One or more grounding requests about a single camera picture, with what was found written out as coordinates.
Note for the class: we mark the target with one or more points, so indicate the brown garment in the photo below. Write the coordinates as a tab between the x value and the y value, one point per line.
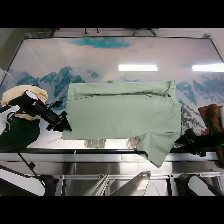
210	116

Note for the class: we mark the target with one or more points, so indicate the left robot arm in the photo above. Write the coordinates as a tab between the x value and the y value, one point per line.
31	104

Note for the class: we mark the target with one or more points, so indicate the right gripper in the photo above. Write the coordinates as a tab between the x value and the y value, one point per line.
187	137

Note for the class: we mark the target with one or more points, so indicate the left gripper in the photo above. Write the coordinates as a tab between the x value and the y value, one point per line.
59	122

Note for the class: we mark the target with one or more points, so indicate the cream garment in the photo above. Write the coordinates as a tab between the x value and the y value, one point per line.
13	94

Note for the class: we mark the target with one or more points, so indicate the pale green shirt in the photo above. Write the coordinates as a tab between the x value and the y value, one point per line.
123	113

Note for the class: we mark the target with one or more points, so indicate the dark green garment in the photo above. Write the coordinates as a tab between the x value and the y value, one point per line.
18	133

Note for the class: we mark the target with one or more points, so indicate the silver frame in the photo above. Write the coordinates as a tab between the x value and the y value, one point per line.
100	158

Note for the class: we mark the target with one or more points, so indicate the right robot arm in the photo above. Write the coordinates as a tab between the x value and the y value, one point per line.
210	141

